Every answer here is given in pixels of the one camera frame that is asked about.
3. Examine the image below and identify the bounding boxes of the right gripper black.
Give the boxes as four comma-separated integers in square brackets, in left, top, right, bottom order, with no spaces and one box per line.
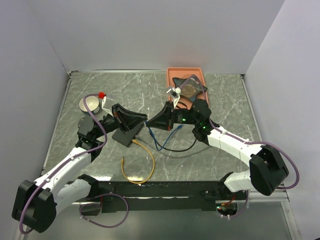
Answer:
[146,101,199,132]

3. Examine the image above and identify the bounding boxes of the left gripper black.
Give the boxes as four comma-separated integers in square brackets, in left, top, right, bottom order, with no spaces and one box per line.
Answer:
[93,103,148,139]

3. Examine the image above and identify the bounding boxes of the blue ethernet cable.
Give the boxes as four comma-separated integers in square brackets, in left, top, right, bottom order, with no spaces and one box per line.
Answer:
[147,124,185,151]

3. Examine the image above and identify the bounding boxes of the black network switch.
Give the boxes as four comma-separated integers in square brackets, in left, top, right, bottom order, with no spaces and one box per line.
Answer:
[111,122,144,148]

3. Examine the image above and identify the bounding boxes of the yellow ethernet cable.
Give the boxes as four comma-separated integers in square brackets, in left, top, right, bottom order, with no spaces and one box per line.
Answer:
[120,139,156,185]

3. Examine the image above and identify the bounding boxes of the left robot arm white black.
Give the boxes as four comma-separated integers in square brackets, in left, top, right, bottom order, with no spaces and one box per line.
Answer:
[11,104,147,235]

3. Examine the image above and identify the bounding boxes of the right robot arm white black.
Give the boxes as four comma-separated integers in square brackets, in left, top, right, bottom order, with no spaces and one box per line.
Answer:
[146,99,289,200]

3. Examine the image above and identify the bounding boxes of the white ceramic bowl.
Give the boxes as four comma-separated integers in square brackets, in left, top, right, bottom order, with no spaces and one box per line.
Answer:
[78,96,100,115]

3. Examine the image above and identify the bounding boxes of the dark blue star dish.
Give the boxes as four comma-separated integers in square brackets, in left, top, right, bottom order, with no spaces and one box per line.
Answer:
[172,75,208,102]

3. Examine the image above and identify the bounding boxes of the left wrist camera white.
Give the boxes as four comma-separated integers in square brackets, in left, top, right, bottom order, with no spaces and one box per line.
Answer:
[97,92,115,115]

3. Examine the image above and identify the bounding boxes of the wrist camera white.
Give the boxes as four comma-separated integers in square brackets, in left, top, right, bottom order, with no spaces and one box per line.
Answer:
[97,92,115,115]
[166,86,181,108]

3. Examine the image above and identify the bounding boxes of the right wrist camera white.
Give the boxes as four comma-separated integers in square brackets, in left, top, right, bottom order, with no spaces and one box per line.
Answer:
[166,86,181,108]

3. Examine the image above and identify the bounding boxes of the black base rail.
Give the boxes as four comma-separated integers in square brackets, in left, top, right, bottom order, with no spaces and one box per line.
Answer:
[80,181,247,213]

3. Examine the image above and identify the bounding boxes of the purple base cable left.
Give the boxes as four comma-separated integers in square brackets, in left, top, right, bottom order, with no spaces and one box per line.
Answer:
[79,192,130,228]

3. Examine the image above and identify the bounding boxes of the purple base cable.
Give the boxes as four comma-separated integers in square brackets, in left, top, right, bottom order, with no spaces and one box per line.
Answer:
[79,192,130,228]
[221,191,250,221]

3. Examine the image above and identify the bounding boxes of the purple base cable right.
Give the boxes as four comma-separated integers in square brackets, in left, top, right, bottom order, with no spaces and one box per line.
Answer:
[221,191,250,221]

